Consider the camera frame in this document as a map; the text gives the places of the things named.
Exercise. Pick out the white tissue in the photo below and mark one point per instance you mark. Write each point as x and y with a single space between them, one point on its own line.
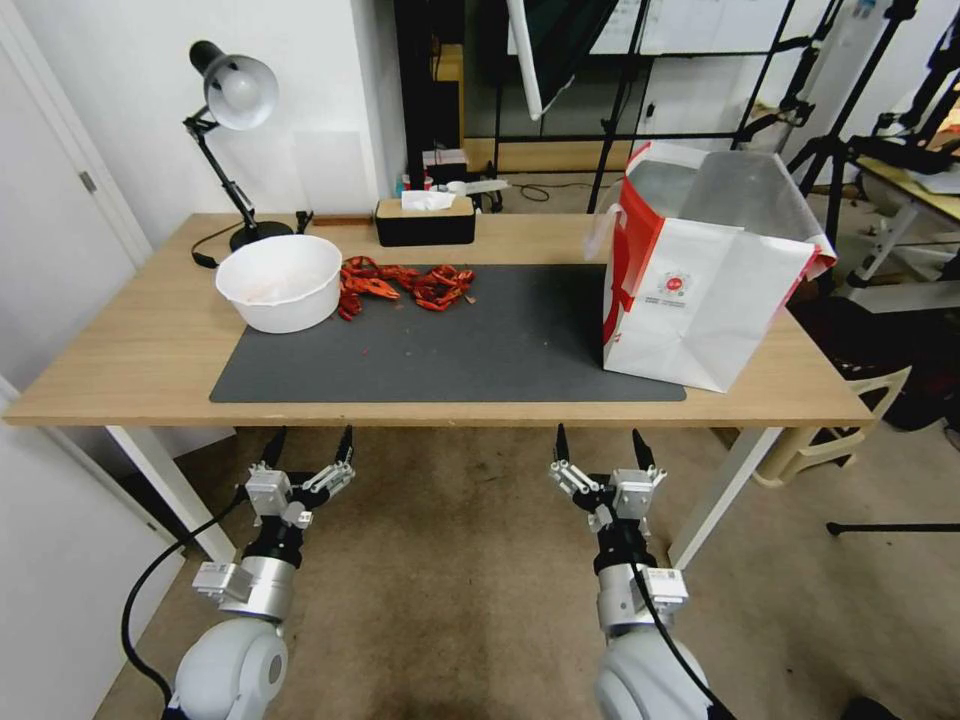
427 201

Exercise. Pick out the small black clip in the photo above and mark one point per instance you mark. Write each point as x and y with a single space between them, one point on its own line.
303 221

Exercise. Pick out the white power strip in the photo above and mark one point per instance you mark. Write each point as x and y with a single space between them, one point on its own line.
480 185

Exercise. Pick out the black light stand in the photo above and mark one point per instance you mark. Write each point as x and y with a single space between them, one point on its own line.
622 97

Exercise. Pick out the translucent plastic board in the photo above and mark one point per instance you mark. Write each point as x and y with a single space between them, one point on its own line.
334 172

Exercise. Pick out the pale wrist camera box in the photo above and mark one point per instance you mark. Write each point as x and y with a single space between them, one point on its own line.
268 493
632 493

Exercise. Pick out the brown wooden strip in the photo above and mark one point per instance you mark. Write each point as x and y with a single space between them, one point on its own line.
341 220

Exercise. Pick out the white rolled reflector tube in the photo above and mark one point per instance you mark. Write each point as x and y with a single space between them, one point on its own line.
525 60

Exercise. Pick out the black tissue box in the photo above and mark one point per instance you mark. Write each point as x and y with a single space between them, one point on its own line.
425 226

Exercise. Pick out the silver door hinge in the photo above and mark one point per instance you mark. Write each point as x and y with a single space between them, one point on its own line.
88 181

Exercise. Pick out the black stand foot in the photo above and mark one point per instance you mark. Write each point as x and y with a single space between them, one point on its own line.
892 529

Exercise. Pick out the black camera tripod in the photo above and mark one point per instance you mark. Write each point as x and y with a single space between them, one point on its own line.
832 112

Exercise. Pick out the white round takeout container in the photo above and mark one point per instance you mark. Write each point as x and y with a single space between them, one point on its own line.
281 289

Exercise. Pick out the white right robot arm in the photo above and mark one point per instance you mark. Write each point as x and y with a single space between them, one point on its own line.
637 675

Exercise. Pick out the dark grey desk mat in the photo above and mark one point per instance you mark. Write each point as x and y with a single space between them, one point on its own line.
450 352

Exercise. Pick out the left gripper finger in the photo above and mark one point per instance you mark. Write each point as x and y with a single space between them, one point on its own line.
334 476
274 448

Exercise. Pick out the black desk lamp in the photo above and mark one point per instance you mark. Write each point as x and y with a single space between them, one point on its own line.
244 94

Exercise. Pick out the white and red takeout bag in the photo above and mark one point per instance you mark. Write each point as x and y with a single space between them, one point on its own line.
697 315

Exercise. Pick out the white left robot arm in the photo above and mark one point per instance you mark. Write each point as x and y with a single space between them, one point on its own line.
225 667

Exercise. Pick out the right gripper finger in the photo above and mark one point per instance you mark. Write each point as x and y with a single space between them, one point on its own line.
570 476
643 454

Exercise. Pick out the wooden table with white legs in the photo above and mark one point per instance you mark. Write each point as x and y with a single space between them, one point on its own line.
150 337

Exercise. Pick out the red crayfish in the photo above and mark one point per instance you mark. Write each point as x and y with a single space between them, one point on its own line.
358 268
364 294
446 285
401 277

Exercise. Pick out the black softbox panel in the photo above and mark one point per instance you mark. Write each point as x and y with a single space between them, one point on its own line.
574 45

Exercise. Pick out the cream plastic stool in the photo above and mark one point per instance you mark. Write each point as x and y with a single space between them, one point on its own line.
847 442

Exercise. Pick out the white side table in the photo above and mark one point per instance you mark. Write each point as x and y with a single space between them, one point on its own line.
911 202

